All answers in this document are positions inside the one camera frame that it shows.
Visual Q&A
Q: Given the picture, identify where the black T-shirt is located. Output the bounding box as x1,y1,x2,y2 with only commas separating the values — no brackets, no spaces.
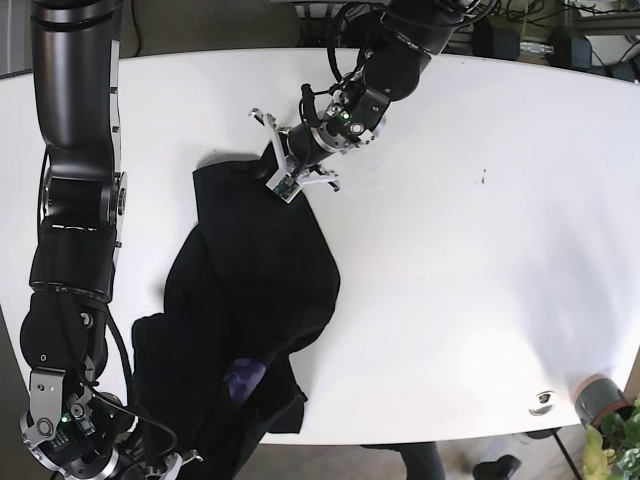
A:
132,157,340,479

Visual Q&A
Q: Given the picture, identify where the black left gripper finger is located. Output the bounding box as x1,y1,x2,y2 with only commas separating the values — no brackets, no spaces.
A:
300,170,341,192
250,108,297,204

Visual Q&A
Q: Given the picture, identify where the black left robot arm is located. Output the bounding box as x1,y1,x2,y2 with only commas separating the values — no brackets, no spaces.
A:
251,1,495,203

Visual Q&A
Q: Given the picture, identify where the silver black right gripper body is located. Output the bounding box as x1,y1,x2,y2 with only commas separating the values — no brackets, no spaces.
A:
20,385,136,479

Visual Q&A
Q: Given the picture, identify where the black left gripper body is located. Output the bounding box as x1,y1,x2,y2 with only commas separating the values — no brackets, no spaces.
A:
276,85,391,176

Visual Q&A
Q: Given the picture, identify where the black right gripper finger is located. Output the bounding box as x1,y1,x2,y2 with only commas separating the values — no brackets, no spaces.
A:
150,450,204,480

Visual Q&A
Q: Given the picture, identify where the potted green plant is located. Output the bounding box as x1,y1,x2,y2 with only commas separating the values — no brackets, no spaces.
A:
573,375,639,480

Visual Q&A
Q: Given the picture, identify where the silver table grommet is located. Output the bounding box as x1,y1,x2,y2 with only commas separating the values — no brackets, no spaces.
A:
528,390,557,417

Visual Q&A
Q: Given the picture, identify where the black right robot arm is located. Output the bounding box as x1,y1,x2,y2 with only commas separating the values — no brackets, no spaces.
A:
20,1,198,479

